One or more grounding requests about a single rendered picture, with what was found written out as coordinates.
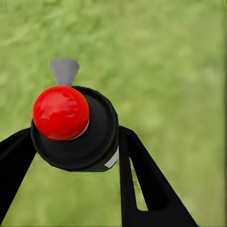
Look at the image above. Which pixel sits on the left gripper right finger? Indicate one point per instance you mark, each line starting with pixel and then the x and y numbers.
pixel 165 208

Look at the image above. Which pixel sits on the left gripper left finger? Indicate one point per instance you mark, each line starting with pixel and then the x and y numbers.
pixel 16 154

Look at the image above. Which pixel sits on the pesticide atomizer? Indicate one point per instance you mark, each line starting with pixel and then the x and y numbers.
pixel 74 128

